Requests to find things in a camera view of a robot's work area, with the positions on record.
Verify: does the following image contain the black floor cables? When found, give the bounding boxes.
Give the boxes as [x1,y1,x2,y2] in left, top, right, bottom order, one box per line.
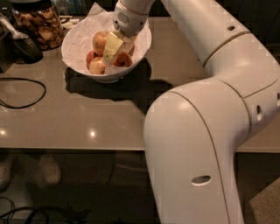
[0,196,88,224]

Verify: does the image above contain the small items behind bowl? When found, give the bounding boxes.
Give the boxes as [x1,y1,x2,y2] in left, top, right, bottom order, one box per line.
[59,16,80,30]

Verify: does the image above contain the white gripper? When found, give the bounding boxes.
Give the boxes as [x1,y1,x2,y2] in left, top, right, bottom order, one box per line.
[103,0,156,64]

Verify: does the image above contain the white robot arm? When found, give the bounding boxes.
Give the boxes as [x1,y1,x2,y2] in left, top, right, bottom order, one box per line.
[143,0,280,224]

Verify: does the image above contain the hidden left red apple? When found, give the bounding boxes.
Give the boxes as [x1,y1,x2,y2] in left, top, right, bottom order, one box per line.
[86,50,98,67]

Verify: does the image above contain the glass jar of dried chips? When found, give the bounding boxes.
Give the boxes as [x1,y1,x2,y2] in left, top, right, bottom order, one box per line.
[10,0,64,51]

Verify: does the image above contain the white ceramic bowl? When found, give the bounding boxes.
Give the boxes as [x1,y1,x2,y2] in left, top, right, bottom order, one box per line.
[60,11,152,84]

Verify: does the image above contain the white shoe under table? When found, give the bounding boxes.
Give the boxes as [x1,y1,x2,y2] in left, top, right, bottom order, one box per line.
[38,154,61,185]

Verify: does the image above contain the black cable on table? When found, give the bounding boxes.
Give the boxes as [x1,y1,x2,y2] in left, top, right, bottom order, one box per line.
[0,77,47,110]

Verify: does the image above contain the black appliance with scoop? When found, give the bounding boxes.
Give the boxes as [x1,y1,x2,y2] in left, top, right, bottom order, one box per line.
[0,14,43,64]

